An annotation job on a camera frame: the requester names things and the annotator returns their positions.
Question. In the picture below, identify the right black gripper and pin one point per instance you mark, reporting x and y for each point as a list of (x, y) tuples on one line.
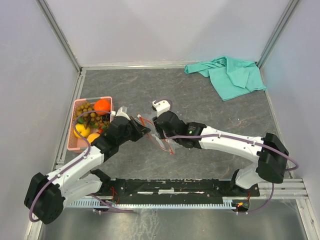
[(158, 129)]

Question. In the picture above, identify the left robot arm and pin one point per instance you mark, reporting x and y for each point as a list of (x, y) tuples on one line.
[(48, 194)]

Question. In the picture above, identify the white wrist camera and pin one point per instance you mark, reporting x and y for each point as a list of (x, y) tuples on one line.
[(121, 113), (161, 106)]

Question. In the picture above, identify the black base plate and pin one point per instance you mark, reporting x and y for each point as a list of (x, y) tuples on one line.
[(174, 191)]

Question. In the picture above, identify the yellow toy fruit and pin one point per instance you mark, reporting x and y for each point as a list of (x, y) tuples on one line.
[(81, 131)]

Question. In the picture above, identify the brown longan bunch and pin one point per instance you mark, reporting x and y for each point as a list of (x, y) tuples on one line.
[(85, 115)]

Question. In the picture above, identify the pink perforated basket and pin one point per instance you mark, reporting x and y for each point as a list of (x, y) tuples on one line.
[(73, 143)]

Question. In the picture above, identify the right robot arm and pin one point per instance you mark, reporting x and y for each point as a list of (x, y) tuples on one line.
[(267, 154)]

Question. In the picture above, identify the teal cloth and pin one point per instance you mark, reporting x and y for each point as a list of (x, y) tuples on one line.
[(229, 76)]

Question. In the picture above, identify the small orange toy fruit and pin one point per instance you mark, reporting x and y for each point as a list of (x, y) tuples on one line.
[(91, 137)]

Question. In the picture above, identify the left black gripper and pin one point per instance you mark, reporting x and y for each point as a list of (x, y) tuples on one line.
[(140, 129)]

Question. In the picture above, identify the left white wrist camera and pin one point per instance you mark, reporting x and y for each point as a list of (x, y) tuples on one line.
[(121, 113)]

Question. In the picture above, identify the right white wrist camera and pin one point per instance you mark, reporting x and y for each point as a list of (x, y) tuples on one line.
[(161, 106)]

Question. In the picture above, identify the clear zip top bag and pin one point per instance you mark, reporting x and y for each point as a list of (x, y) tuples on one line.
[(167, 145)]

